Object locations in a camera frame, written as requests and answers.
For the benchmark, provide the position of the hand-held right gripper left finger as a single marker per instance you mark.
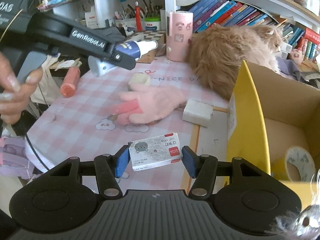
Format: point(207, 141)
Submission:
point(122, 161)

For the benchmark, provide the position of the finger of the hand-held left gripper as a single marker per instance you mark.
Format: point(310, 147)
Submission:
point(122, 61)
point(100, 67)

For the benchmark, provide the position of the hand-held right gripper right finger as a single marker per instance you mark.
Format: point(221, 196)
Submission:
point(189, 161)

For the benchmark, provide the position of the white dropper bottle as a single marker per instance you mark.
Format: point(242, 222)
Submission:
point(147, 47)

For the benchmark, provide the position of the white staples box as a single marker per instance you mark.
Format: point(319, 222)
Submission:
point(155, 152)

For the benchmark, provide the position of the white eraser block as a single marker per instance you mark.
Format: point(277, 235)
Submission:
point(197, 112)

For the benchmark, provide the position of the pink glove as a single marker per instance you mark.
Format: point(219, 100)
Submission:
point(155, 102)

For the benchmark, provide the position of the yellow cardboard box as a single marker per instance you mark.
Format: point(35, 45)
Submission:
point(250, 120)

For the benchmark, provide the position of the yellow tape roll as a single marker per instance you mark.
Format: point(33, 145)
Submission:
point(292, 155)

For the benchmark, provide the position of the pink checkered desktop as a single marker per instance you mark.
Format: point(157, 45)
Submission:
point(75, 120)

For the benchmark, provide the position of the person's left hand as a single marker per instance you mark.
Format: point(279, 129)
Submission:
point(12, 100)

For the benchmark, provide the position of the grey cloth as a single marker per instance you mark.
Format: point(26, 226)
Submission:
point(110, 32)

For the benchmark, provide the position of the orange tube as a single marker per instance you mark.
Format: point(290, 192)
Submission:
point(70, 85)

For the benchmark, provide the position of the pen holder with pens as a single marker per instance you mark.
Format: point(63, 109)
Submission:
point(125, 21)

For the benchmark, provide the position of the white red box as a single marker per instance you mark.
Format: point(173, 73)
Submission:
point(91, 20)

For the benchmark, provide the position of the wooden chess board box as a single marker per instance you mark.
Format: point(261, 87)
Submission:
point(160, 33)

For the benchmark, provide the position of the red figurine pen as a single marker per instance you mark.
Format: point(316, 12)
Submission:
point(138, 17)

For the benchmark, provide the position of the green lid tub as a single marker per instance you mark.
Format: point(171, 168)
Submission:
point(152, 25)

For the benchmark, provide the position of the white tote bag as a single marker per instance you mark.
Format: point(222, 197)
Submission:
point(47, 85)

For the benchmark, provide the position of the pink tumbler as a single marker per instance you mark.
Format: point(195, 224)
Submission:
point(178, 40)

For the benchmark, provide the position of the fluffy orange cat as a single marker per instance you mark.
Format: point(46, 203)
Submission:
point(217, 55)

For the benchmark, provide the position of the purple printed cloth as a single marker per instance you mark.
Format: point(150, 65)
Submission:
point(12, 160)

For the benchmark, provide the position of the row of colourful books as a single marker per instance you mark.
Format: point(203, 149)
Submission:
point(225, 12)

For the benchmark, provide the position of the lavender cloth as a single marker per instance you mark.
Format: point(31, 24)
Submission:
point(290, 67)

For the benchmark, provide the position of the pink pig plush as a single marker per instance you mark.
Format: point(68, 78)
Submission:
point(297, 55)

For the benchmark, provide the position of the red thick book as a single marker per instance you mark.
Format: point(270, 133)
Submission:
point(312, 35)

